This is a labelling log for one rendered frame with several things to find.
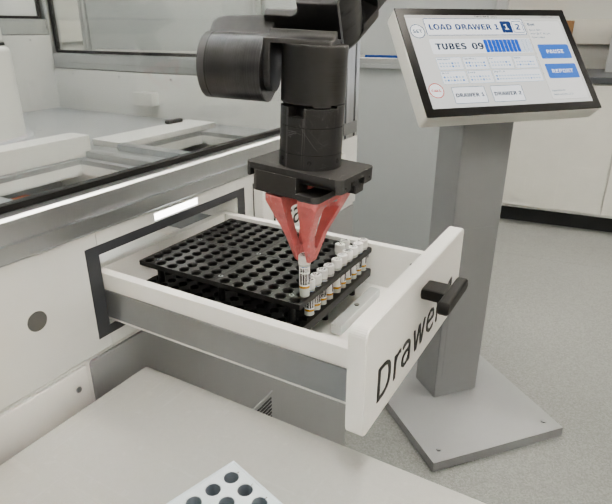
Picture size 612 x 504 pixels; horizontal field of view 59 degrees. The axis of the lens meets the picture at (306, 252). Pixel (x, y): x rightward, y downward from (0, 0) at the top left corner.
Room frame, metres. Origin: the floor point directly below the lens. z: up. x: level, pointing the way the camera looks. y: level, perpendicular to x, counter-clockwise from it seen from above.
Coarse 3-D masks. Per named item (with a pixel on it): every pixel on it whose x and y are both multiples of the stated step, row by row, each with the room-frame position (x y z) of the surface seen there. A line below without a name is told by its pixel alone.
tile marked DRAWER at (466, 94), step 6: (456, 90) 1.35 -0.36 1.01; (462, 90) 1.35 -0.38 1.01; (468, 90) 1.36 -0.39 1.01; (474, 90) 1.36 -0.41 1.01; (480, 90) 1.37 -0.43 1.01; (456, 96) 1.34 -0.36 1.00; (462, 96) 1.34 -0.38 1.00; (468, 96) 1.34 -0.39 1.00; (474, 96) 1.35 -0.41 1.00; (480, 96) 1.35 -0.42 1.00; (486, 96) 1.36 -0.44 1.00; (456, 102) 1.32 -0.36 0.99; (462, 102) 1.33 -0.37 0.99; (468, 102) 1.33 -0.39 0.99; (474, 102) 1.34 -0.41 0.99; (480, 102) 1.34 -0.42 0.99; (486, 102) 1.35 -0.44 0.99
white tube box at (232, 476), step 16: (208, 480) 0.35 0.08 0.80; (224, 480) 0.35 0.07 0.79; (240, 480) 0.35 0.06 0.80; (256, 480) 0.35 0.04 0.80; (192, 496) 0.33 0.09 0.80; (208, 496) 0.33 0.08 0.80; (224, 496) 0.33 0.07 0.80; (240, 496) 0.33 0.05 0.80; (256, 496) 0.33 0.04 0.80; (272, 496) 0.33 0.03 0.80
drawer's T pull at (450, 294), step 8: (456, 280) 0.51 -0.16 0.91; (464, 280) 0.51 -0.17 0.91; (424, 288) 0.49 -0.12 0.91; (432, 288) 0.49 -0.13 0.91; (440, 288) 0.49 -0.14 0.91; (448, 288) 0.49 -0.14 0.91; (456, 288) 0.49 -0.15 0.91; (464, 288) 0.50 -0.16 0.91; (424, 296) 0.49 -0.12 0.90; (432, 296) 0.48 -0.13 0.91; (440, 296) 0.48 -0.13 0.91; (448, 296) 0.47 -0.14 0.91; (456, 296) 0.47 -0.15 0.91; (440, 304) 0.46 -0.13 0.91; (448, 304) 0.45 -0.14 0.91; (440, 312) 0.45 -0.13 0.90; (448, 312) 0.45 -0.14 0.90
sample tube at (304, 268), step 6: (300, 258) 0.49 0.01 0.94; (300, 264) 0.49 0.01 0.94; (306, 264) 0.49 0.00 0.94; (300, 270) 0.49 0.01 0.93; (306, 270) 0.49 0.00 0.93; (300, 276) 0.49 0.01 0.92; (306, 276) 0.49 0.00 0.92; (300, 282) 0.49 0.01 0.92; (306, 282) 0.49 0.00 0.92; (300, 288) 0.49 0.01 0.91; (306, 288) 0.49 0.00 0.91; (300, 294) 0.49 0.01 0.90; (306, 294) 0.49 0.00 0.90
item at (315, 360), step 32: (192, 224) 0.73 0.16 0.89; (128, 256) 0.61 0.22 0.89; (384, 256) 0.64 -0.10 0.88; (416, 256) 0.62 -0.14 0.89; (128, 288) 0.54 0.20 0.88; (160, 288) 0.52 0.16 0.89; (384, 288) 0.64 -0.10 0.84; (128, 320) 0.54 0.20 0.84; (160, 320) 0.52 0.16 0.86; (192, 320) 0.49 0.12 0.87; (224, 320) 0.47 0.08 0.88; (256, 320) 0.46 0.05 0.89; (320, 320) 0.56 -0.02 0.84; (224, 352) 0.47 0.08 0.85; (256, 352) 0.45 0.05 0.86; (288, 352) 0.43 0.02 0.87; (320, 352) 0.42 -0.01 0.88; (320, 384) 0.42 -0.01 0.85
